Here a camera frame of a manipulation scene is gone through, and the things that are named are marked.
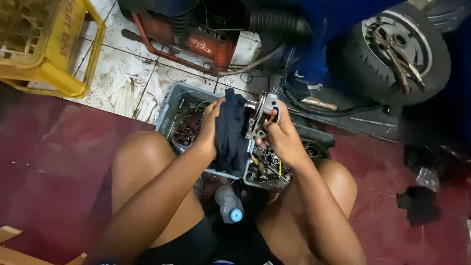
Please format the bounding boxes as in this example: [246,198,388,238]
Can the crumpled clear plastic bag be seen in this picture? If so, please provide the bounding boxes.
[416,167,440,192]

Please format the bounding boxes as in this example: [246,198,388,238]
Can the grey plastic parts tray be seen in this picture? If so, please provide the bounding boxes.
[155,82,295,191]

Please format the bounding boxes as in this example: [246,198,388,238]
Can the person's right leg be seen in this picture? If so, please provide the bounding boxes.
[256,159,358,265]

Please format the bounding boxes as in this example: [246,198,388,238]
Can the dark navy cloth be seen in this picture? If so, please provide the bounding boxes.
[213,88,252,179]

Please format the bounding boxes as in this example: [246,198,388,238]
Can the black rag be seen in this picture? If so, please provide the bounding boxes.
[396,186,441,226]

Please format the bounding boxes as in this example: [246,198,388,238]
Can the black scooter wheel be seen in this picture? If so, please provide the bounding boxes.
[327,3,452,107]

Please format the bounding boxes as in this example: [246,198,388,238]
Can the person's right hand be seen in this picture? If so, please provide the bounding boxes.
[256,100,314,172]

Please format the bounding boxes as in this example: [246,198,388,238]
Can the grey metal engine part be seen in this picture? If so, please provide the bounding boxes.
[245,91,282,140]

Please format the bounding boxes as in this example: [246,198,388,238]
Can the black round metal part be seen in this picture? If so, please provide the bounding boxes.
[300,138,331,160]

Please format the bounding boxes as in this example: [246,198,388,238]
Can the red metal machine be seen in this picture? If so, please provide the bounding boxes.
[121,7,240,76]

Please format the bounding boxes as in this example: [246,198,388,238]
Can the wooden stool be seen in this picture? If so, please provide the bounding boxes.
[0,225,88,265]

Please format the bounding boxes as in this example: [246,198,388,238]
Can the person's left hand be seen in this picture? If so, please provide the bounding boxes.
[197,97,227,159]

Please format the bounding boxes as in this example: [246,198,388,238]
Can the black shorts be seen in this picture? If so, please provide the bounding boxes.
[136,215,286,265]

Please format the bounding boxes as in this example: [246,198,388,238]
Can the heap of small metal parts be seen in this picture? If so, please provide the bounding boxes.
[171,99,293,185]

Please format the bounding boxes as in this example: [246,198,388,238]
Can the person's leg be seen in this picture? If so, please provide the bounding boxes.
[256,159,358,265]
[110,131,207,249]

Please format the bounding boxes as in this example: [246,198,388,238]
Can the person's left leg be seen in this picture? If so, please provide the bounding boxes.
[110,131,207,249]

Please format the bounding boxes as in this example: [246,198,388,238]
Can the blue scooter body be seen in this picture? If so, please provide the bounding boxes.
[258,0,471,89]

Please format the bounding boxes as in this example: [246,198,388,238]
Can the clear bottle with blue cap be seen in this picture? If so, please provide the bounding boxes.
[215,185,244,224]

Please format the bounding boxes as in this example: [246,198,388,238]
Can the yellow plastic crate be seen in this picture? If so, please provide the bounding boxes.
[0,0,106,98]

